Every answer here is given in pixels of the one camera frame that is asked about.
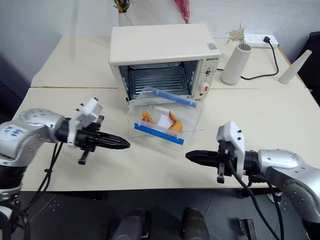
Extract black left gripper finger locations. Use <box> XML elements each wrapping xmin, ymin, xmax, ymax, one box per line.
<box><xmin>96</xmin><ymin>132</ymin><xmax>131</xmax><ymax>146</ymax></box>
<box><xmin>95</xmin><ymin>140</ymin><xmax>131</xmax><ymax>151</ymax></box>

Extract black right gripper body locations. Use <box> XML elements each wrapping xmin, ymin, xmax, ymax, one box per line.
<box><xmin>216</xmin><ymin>141</ymin><xmax>237</xmax><ymax>185</ymax></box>

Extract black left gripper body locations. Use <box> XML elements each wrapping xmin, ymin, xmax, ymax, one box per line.
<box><xmin>75</xmin><ymin>115</ymin><xmax>106</xmax><ymax>166</ymax></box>

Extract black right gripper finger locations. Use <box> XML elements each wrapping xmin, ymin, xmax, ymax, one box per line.
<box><xmin>185</xmin><ymin>155</ymin><xmax>220</xmax><ymax>168</ymax></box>
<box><xmin>185</xmin><ymin>149</ymin><xmax>220</xmax><ymax>160</ymax></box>

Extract clear container with blue clips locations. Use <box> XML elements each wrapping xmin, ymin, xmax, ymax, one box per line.
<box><xmin>127</xmin><ymin>85</ymin><xmax>205</xmax><ymax>146</ymax></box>

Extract large orange fried food piece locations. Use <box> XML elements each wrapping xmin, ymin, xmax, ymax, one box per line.
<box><xmin>167</xmin><ymin>110</ymin><xmax>185</xmax><ymax>132</ymax></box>

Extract small orange fried food piece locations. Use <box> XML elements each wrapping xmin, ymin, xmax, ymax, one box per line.
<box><xmin>140</xmin><ymin>110</ymin><xmax>156</xmax><ymax>125</ymax></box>

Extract metal oven baking tray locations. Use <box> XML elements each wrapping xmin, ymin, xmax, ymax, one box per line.
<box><xmin>127</xmin><ymin>65</ymin><xmax>191</xmax><ymax>100</ymax></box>

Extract white toaster oven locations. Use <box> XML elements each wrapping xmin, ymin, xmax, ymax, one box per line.
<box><xmin>108</xmin><ymin>23</ymin><xmax>222</xmax><ymax>103</ymax></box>

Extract black table foot bar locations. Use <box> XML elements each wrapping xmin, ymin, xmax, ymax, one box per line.
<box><xmin>235</xmin><ymin>188</ymin><xmax>276</xmax><ymax>199</ymax></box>

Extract white paper piece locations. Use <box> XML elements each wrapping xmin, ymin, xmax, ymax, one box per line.
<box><xmin>157</xmin><ymin>114</ymin><xmax>172</xmax><ymax>129</ymax></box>

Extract white sneaker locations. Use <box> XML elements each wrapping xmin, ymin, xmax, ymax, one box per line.
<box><xmin>266</xmin><ymin>190</ymin><xmax>284</xmax><ymax>205</ymax></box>

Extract dark rounded shape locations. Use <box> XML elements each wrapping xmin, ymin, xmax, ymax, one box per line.
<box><xmin>113</xmin><ymin>208</ymin><xmax>152</xmax><ymax>240</ymax></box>
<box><xmin>181</xmin><ymin>207</ymin><xmax>210</xmax><ymax>240</ymax></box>

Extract white cylindrical vase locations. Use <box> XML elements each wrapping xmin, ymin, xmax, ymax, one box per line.
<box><xmin>220</xmin><ymin>42</ymin><xmax>252</xmax><ymax>85</ymax></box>

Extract white cone shaped vase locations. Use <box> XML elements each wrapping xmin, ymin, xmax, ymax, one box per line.
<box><xmin>278</xmin><ymin>49</ymin><xmax>313</xmax><ymax>85</ymax></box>

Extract white square vase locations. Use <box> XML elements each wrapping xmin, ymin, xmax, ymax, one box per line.
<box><xmin>117</xmin><ymin>10</ymin><xmax>134</xmax><ymax>27</ymax></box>

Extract white power strip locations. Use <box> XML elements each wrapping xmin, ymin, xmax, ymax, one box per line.
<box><xmin>243</xmin><ymin>32</ymin><xmax>280</xmax><ymax>50</ymax></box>

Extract pale dried flower sprig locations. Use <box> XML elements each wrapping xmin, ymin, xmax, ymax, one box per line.
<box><xmin>223</xmin><ymin>23</ymin><xmax>246</xmax><ymax>46</ymax></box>

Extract black chair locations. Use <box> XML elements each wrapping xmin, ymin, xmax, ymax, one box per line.
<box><xmin>296</xmin><ymin>31</ymin><xmax>320</xmax><ymax>89</ymax></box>

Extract yellow dried flowers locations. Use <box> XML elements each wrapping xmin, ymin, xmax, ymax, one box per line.
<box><xmin>112</xmin><ymin>0</ymin><xmax>136</xmax><ymax>14</ymax></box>

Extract pink dried flowers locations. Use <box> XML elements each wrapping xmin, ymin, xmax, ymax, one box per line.
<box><xmin>172</xmin><ymin>0</ymin><xmax>192</xmax><ymax>25</ymax></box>

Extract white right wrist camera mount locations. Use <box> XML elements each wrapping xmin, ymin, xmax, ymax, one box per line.
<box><xmin>216</xmin><ymin>120</ymin><xmax>247</xmax><ymax>177</ymax></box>

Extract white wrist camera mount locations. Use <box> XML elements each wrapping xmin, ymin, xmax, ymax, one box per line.
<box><xmin>216</xmin><ymin>120</ymin><xmax>247</xmax><ymax>177</ymax></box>
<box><xmin>66</xmin><ymin>97</ymin><xmax>104</xmax><ymax>150</ymax></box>

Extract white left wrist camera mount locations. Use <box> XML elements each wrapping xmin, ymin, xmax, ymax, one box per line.
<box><xmin>66</xmin><ymin>97</ymin><xmax>104</xmax><ymax>150</ymax></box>

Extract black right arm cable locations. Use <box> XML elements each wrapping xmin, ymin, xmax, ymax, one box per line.
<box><xmin>226</xmin><ymin>159</ymin><xmax>286</xmax><ymax>240</ymax></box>

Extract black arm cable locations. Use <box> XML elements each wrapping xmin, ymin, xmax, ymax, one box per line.
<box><xmin>226</xmin><ymin>159</ymin><xmax>286</xmax><ymax>240</ymax></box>
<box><xmin>23</xmin><ymin>141</ymin><xmax>65</xmax><ymax>213</ymax></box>

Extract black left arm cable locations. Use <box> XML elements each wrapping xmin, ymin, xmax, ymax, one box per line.
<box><xmin>23</xmin><ymin>141</ymin><xmax>65</xmax><ymax>213</ymax></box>

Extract black plug with cable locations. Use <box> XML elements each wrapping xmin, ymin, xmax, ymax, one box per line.
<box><xmin>215</xmin><ymin>35</ymin><xmax>280</xmax><ymax>81</ymax></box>

